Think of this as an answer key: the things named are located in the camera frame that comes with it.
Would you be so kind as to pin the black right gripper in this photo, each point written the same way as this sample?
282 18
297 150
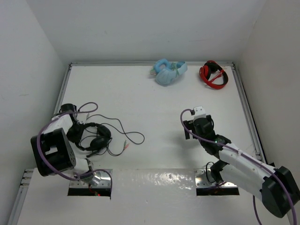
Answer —
189 125

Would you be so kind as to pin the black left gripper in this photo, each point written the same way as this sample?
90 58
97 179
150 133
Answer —
75 138

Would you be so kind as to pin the black headset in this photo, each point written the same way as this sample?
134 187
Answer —
102 139

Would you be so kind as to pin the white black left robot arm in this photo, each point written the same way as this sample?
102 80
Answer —
52 148

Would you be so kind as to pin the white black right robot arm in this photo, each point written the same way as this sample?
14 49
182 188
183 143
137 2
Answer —
276 188

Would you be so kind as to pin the light blue headphones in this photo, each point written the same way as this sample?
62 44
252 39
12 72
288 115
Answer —
166 72

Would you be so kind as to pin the red black headphones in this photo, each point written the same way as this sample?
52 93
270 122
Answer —
211 71

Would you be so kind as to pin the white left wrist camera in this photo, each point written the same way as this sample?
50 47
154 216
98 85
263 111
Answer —
82 118

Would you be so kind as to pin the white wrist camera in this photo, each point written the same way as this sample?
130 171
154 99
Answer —
82 118
198 112

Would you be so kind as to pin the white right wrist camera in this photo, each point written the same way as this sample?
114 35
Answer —
198 112

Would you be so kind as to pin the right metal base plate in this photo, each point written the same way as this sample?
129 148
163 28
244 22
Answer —
201 180

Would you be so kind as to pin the metal base plate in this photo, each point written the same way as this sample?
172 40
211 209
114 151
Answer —
201 180
99 179

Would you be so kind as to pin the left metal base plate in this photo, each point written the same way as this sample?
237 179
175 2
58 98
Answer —
99 179

